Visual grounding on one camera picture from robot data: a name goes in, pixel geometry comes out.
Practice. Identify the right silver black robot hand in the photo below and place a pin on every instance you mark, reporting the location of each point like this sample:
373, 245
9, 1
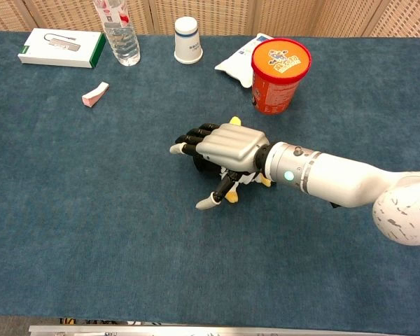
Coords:
231, 147

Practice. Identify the black white yellow plush doll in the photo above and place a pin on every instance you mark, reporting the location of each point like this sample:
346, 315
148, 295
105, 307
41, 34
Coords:
207, 167

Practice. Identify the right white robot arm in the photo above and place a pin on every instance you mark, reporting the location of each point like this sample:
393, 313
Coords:
353, 182

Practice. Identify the white plastic pouch pack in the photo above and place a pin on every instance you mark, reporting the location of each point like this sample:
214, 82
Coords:
239, 63

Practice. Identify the red cylindrical snack can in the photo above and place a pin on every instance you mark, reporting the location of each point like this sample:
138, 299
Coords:
278, 75

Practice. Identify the white paper cup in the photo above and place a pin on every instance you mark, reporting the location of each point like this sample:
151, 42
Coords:
187, 42

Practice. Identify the blue felt table mat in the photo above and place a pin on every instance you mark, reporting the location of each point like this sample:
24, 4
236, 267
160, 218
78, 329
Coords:
126, 245

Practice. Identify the woven rattan folding screen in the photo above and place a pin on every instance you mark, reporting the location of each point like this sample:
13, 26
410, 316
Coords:
290, 15

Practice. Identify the clear plastic water bottle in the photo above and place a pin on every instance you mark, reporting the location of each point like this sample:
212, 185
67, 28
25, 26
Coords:
122, 38

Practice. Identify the white green product box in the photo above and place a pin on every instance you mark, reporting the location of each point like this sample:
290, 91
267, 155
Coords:
61, 47

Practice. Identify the silver metal frame bar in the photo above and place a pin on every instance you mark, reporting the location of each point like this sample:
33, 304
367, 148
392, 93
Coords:
196, 330

